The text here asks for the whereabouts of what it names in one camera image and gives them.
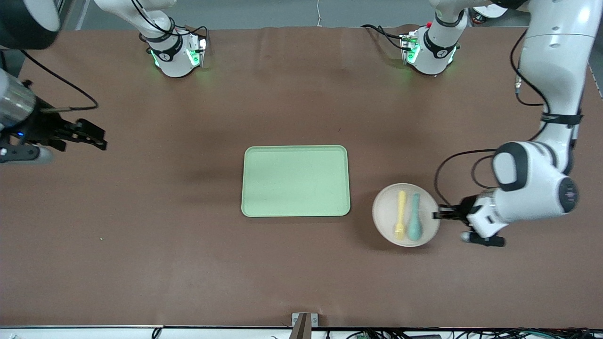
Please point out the teal plastic spoon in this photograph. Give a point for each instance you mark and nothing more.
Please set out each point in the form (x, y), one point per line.
(414, 228)

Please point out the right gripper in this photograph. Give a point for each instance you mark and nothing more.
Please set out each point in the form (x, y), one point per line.
(42, 127)

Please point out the round beige plate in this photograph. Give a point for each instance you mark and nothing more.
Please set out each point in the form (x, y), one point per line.
(384, 212)

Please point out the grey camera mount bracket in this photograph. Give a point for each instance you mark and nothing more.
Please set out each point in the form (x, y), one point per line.
(304, 325)

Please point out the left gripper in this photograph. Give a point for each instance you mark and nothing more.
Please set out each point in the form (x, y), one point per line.
(464, 208)

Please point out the yellow plastic fork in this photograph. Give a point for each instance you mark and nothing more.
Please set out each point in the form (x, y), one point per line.
(401, 207)

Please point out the white curved machine cover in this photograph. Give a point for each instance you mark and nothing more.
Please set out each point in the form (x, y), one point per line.
(490, 12)

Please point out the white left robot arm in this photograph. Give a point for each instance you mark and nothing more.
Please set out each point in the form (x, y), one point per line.
(551, 56)

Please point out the brown table cover mat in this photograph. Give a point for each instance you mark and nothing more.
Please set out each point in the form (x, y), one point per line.
(141, 212)

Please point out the light green rectangular tray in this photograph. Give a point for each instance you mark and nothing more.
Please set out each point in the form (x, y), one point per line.
(295, 181)

